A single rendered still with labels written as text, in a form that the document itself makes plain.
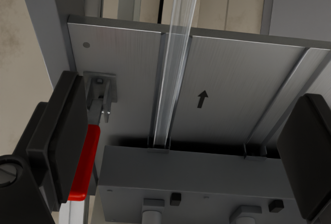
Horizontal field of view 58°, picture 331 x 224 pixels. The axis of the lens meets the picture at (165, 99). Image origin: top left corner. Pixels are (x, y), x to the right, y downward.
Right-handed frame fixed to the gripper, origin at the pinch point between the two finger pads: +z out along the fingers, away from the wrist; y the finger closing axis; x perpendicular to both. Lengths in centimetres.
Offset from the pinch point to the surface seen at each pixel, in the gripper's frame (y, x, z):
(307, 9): 128, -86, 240
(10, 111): -138, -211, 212
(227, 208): 8.7, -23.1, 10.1
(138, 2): -7, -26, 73
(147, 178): -1.0, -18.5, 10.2
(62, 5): -8.0, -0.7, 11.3
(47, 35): -9.2, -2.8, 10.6
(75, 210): -11.4, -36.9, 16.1
